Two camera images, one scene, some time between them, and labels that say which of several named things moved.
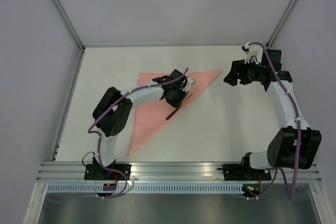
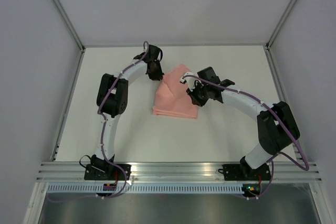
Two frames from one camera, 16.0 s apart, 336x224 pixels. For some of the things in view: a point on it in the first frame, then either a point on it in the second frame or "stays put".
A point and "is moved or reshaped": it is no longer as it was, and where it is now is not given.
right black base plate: x=244 y=172 stays put
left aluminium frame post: x=55 y=0 stays put
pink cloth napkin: x=146 y=118 is moved or reshaped
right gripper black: x=239 y=66 -> x=195 y=100
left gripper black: x=178 y=104 -> x=158 y=76
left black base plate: x=95 y=172 stays put
